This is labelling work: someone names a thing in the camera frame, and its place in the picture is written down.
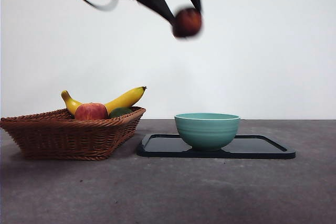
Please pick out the green avocado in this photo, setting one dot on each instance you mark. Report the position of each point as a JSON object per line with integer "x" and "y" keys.
{"x": 119, "y": 112}

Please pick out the teal ribbed bowl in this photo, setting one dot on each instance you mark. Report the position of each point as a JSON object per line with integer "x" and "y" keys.
{"x": 207, "y": 134}

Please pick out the yellow banana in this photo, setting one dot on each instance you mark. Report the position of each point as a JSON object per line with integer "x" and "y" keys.
{"x": 126, "y": 98}

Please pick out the dark purple plum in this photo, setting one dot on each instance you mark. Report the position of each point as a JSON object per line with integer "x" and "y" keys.
{"x": 187, "y": 23}

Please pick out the brown wicker basket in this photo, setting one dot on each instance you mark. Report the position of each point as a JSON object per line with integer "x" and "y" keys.
{"x": 65, "y": 140}

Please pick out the dark rectangular tray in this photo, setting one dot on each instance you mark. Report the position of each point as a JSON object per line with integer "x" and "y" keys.
{"x": 249, "y": 150}

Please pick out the red orange peach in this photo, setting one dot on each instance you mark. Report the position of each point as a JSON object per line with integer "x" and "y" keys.
{"x": 92, "y": 111}

